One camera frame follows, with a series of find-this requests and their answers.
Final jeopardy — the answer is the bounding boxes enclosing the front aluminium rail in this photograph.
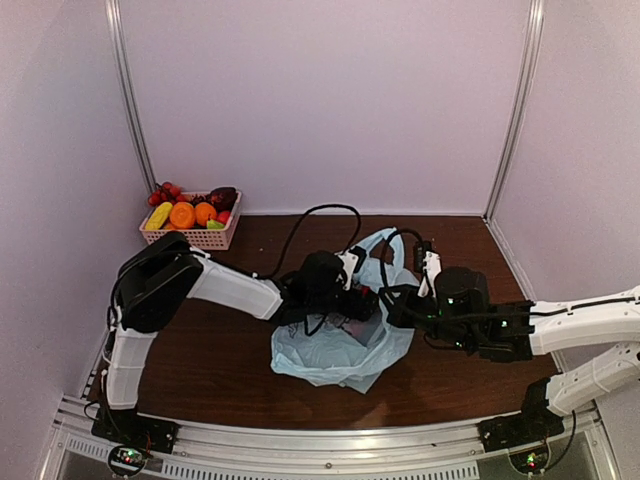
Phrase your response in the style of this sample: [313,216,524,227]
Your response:
[36,396,622,479]

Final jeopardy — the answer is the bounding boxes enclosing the right black cable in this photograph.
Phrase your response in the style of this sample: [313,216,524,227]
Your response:
[378,228,426,301]

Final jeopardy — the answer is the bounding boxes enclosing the left aluminium corner post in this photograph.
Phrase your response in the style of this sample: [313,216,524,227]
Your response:
[105,0,156,193]

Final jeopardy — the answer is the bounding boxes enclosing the red lychee bunch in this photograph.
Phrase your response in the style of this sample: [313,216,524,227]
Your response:
[147,182,187,207]

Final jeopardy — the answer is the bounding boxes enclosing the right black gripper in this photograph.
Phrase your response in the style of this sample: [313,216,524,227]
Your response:
[379,285,474,352]

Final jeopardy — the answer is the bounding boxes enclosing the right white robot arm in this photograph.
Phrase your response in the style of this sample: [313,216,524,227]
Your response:
[379,267,639,442]

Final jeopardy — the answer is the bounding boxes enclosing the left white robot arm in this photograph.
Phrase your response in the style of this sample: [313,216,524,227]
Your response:
[103,231,378,444]

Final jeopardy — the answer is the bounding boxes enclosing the pink perforated plastic basket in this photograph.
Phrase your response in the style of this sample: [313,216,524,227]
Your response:
[138,189,243,251]

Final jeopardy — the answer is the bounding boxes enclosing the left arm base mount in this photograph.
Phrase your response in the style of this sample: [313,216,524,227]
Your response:
[83,401,179,454]

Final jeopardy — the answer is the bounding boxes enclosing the red peach in basket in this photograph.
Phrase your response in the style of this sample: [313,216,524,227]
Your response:
[216,211,231,224]

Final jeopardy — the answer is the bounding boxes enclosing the green pear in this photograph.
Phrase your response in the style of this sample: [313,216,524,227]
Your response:
[206,219,226,231]

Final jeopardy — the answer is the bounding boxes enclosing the dark red apple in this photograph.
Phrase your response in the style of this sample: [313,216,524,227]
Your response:
[208,186,238,212]

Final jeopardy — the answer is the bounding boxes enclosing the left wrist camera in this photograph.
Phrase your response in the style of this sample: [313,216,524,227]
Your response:
[337,246,368,291]

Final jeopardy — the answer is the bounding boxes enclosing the dark purple grapes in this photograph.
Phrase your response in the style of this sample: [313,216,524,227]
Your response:
[189,195,210,207]

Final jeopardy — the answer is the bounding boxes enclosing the orange fruit in basket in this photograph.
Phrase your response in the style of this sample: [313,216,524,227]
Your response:
[194,202,217,227]

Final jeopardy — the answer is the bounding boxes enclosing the right aluminium corner post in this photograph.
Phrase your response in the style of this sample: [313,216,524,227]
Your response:
[483,0,546,224]

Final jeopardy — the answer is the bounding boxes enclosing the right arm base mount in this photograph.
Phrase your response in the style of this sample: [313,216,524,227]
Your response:
[477,377,565,452]

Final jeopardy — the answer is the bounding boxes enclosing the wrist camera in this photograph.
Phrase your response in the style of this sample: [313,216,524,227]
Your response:
[337,246,368,291]
[413,240,442,298]

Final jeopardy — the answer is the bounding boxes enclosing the light blue printed plastic bag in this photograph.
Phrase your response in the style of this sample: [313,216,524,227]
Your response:
[270,227,419,394]

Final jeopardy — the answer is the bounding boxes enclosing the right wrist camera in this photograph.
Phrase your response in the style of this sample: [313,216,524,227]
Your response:
[413,240,442,298]

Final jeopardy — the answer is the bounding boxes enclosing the aluminium corner post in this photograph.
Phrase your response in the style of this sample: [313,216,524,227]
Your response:
[483,0,546,224]
[105,0,156,193]

